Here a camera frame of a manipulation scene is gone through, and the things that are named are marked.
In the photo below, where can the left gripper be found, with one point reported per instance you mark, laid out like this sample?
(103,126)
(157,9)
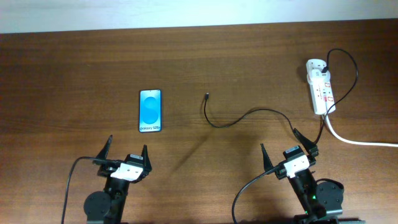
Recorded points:
(105,170)

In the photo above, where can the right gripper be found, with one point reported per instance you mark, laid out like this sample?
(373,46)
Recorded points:
(311,147)

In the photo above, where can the blue Galaxy smartphone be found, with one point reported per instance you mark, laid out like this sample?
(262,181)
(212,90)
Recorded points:
(150,111)

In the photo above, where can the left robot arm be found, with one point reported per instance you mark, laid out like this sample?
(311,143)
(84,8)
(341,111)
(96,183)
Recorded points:
(107,206)

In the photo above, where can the white USB charger plug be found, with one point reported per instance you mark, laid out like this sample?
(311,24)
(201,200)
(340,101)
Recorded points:
(317,76)

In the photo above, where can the white power strip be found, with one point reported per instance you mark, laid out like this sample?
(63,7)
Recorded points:
(322,95)

